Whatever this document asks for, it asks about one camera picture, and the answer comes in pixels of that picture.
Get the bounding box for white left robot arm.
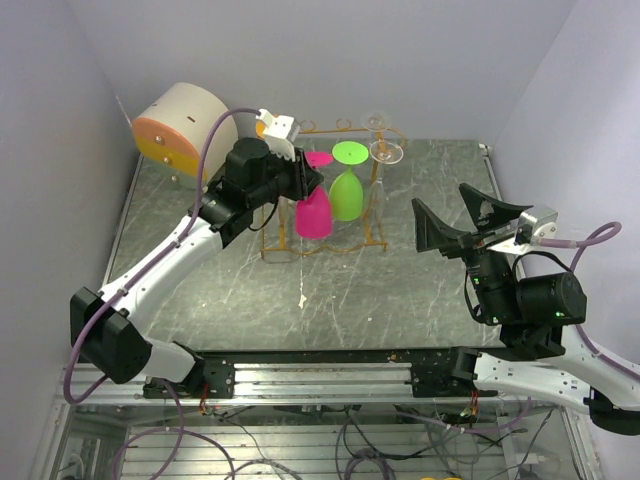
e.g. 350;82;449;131
70;138;323;397

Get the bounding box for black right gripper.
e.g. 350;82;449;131
412;181;533;324

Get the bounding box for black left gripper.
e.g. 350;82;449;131
248;144;324;209

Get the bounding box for white round drawer box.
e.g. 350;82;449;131
131;82;227;189

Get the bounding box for clear small wine glass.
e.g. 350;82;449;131
367;140;404;223

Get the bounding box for gold wire glass rack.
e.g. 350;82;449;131
272;126;406;257

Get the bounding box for pink plastic wine glass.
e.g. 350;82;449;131
295;179;333;239

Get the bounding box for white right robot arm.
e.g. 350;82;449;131
411;183;639;436

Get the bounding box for yellow plastic wine glass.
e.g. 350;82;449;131
255;120;267;139

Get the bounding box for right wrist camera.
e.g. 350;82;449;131
514;205;558;246

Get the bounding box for green plastic wine glass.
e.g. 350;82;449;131
329;141;369;222

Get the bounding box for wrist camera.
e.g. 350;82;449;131
514;205;558;246
256;109;300;160

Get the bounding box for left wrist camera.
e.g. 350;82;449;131
256;109;300;160

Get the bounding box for aluminium mounting rail frame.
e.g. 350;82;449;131
29;349;601;480

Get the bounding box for clear wide wine glass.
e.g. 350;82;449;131
361;110;391;142

